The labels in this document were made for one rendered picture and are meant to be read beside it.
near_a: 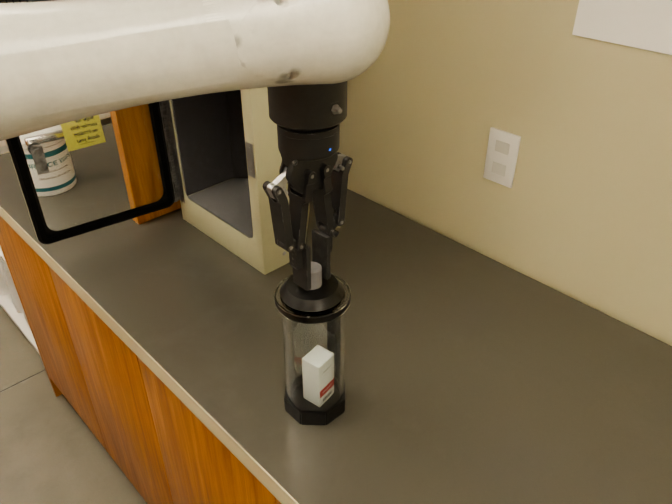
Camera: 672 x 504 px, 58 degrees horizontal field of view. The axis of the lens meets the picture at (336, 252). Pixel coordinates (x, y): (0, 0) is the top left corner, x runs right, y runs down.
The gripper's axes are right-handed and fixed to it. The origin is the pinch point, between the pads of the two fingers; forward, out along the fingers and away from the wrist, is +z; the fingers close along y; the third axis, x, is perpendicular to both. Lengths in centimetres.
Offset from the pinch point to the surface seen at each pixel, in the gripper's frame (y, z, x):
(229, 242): -16, 26, -46
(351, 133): -59, 14, -51
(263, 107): -18.7, -7.9, -33.3
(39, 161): 12, 4, -66
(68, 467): 20, 122, -100
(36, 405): 17, 122, -133
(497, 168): -58, 8, -7
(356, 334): -16.7, 28.1, -6.8
